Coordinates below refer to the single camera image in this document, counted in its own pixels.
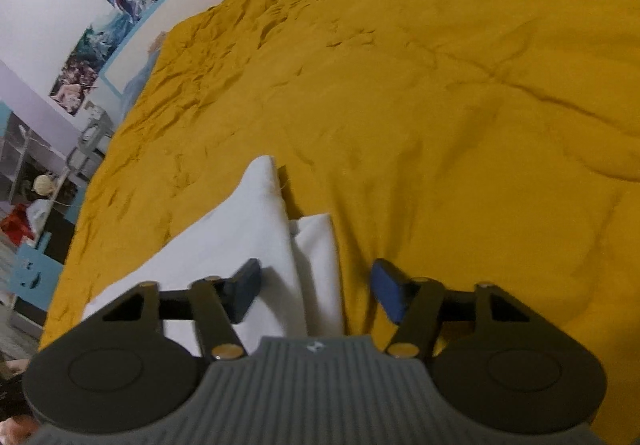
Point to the red bag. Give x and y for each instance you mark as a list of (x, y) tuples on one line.
[(17, 225)]

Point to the yellow quilted blanket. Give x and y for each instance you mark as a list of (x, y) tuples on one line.
[(400, 100)]

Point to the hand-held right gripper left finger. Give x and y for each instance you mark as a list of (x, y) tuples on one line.
[(245, 290)]

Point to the blue pillow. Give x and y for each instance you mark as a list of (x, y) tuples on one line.
[(137, 80)]

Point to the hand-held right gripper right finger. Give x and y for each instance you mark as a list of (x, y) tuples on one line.
[(390, 290)]

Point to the white plastic bag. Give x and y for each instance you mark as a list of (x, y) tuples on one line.
[(39, 212)]

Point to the cream round ball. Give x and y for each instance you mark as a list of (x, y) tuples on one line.
[(43, 185)]

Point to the white printed sweatshirt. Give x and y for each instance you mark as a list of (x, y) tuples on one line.
[(240, 225)]

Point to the grey trolley rack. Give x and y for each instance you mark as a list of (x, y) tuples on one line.
[(90, 140)]

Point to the blue smiley chair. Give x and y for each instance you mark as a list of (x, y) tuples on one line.
[(35, 270)]

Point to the white wall shelf unit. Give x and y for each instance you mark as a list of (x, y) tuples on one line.
[(25, 150)]

